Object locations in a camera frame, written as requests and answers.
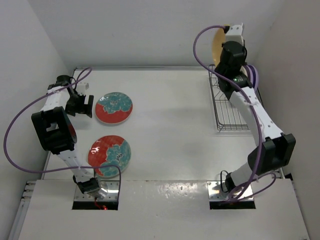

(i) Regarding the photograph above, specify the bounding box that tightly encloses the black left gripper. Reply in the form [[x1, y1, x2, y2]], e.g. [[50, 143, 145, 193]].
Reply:
[[65, 92, 93, 118]]

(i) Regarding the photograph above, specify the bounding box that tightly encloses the lavender plate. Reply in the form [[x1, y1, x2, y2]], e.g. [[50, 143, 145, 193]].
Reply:
[[252, 65, 260, 90], [248, 65, 256, 88]]

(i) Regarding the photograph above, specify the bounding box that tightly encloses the orange plate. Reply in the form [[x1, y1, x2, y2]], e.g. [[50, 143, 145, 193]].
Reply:
[[211, 28, 226, 66]]

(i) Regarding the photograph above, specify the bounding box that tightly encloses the cream plate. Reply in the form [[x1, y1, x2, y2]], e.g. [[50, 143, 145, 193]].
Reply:
[[241, 65, 251, 82]]

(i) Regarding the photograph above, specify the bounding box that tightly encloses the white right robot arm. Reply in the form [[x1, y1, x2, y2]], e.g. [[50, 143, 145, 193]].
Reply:
[[215, 41, 296, 192]]

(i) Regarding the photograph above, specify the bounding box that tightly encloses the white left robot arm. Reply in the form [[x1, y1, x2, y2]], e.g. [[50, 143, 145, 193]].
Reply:
[[31, 75, 103, 199]]

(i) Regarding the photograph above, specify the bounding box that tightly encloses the red teal floral plate upper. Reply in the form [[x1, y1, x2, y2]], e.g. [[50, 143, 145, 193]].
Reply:
[[94, 92, 133, 125]]

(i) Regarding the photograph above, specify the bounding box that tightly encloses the red teal floral plate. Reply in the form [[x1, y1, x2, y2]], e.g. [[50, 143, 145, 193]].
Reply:
[[94, 92, 133, 125], [87, 135, 132, 179]]

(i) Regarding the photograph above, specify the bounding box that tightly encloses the red teal floral plate lower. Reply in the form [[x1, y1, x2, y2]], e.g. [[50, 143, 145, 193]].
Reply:
[[87, 135, 132, 179]]

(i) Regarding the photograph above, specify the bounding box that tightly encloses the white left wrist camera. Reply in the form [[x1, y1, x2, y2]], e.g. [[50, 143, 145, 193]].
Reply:
[[75, 82, 89, 96]]

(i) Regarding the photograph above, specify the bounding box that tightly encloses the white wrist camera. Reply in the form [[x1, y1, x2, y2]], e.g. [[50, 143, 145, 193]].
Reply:
[[75, 82, 89, 96], [225, 23, 245, 47]]

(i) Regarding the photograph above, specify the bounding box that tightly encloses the grey wire dish rack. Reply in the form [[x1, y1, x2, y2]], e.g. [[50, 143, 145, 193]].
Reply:
[[208, 71, 250, 134]]

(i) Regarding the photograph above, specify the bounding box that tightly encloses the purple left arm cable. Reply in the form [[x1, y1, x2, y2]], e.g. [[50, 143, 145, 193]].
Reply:
[[3, 66, 123, 201]]

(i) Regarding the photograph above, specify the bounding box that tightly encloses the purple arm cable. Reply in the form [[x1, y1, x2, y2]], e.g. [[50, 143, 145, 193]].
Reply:
[[193, 24, 278, 203], [3, 66, 123, 201]]

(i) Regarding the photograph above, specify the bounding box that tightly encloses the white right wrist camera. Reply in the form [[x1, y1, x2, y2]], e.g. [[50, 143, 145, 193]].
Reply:
[[225, 23, 245, 47]]

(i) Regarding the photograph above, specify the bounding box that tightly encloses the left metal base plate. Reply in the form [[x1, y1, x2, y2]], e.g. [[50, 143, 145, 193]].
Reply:
[[74, 180, 120, 202]]

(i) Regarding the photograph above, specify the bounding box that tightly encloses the metal base plate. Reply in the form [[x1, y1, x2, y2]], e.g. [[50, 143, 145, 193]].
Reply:
[[74, 180, 120, 202], [207, 180, 254, 202]]

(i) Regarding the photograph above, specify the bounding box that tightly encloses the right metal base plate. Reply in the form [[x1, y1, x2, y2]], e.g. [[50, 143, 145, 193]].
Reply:
[[207, 180, 254, 202]]

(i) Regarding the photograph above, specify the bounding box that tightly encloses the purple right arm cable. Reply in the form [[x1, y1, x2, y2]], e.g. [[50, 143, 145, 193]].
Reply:
[[193, 24, 278, 203]]

